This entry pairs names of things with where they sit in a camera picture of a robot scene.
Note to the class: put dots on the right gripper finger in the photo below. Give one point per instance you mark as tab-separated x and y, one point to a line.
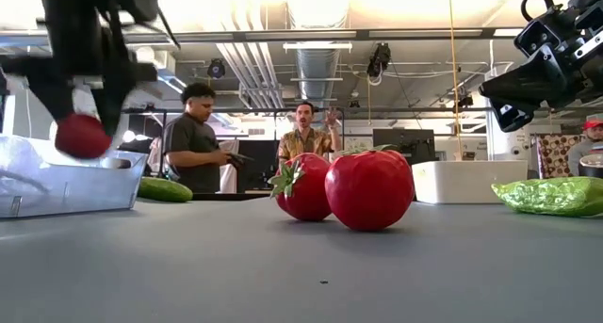
532	75
527	101

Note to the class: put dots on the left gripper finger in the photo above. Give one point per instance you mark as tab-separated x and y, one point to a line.
52	94
113	106

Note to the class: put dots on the red tomato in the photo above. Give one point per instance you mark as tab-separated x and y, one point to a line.
82	137
369	191

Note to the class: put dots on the green pea pod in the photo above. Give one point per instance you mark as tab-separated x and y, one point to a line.
551	196

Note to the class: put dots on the green cucumber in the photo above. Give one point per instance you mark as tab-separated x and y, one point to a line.
165	189

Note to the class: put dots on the red strawberry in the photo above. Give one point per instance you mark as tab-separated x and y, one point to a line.
306	191

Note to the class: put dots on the patterned brown panel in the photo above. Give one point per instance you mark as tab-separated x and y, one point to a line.
556	153

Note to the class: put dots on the person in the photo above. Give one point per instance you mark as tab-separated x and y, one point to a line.
304	141
586	144

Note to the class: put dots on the person legs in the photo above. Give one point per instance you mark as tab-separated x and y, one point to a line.
193	144

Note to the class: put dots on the red peppers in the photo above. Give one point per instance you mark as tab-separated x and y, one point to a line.
70	191

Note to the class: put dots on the white plastic basket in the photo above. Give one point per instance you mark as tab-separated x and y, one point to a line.
466	182

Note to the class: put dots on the round black ceiling lamp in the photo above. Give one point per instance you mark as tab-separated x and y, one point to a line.
216	69

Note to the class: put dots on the black monitor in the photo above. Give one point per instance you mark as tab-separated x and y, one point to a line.
405	146

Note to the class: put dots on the black handheld device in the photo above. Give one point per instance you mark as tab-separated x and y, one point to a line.
238	159

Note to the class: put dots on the black ceiling device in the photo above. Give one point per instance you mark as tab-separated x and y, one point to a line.
379	59

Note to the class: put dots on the grey overhead beam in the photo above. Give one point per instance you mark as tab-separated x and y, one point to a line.
282	35

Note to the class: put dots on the white ceiling light fixture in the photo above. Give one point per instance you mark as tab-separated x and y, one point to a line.
315	45

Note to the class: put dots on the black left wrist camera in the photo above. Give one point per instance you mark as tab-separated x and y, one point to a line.
139	3

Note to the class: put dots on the black aluminium table frame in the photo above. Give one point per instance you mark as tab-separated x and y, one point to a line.
231	197

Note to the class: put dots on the silver ventilation duct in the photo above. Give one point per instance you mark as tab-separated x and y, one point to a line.
318	69

